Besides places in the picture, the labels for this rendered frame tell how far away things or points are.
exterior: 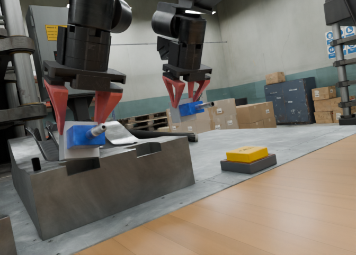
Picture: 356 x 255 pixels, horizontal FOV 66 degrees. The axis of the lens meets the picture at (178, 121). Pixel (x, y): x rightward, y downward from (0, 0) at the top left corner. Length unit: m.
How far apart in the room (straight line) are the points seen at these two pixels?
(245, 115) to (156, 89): 3.69
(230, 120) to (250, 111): 0.61
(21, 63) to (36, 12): 0.29
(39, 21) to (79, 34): 0.99
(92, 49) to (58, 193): 0.20
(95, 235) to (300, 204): 0.27
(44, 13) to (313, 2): 6.97
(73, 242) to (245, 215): 0.22
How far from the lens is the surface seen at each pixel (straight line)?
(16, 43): 1.18
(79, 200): 0.43
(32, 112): 1.14
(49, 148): 0.67
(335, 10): 4.48
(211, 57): 9.37
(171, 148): 0.49
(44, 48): 1.34
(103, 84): 0.40
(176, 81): 0.62
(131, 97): 7.70
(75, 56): 0.39
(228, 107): 4.49
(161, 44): 0.70
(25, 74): 1.17
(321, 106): 7.22
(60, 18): 1.40
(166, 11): 0.66
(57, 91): 0.38
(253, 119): 5.04
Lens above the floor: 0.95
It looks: 3 degrees down
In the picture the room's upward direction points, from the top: 9 degrees counter-clockwise
